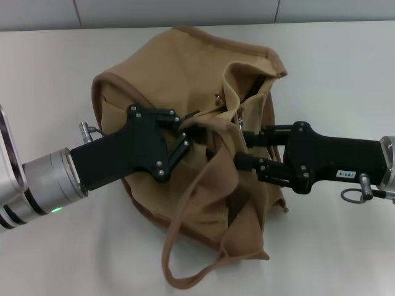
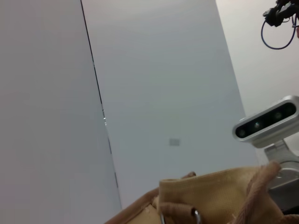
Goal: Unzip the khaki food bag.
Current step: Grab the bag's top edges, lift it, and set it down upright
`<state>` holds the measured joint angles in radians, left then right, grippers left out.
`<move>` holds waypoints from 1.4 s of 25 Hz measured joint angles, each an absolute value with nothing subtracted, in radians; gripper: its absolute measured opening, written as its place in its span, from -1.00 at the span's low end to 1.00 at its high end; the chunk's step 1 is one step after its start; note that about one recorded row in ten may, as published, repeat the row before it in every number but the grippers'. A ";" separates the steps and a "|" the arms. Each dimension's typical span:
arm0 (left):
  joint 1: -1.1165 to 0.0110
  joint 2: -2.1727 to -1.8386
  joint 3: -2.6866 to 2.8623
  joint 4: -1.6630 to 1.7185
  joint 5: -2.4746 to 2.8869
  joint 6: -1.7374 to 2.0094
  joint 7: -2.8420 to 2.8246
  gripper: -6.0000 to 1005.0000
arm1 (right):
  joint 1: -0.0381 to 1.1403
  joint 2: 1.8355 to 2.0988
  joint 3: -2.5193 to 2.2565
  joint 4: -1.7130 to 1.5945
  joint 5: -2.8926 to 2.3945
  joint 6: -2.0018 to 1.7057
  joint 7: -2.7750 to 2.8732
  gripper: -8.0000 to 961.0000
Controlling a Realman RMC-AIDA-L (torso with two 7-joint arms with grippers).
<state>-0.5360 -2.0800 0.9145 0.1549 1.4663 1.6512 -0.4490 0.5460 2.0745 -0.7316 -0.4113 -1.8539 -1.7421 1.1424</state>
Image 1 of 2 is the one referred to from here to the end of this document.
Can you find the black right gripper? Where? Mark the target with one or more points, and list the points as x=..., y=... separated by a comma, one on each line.
x=333, y=160

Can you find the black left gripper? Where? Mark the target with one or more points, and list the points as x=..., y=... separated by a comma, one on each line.
x=129, y=154

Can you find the silver metal zipper pull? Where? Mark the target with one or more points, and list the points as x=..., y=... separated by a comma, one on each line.
x=240, y=121

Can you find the khaki canvas food bag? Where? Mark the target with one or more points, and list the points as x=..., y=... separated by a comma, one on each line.
x=191, y=77

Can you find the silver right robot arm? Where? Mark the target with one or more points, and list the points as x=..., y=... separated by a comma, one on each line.
x=389, y=163

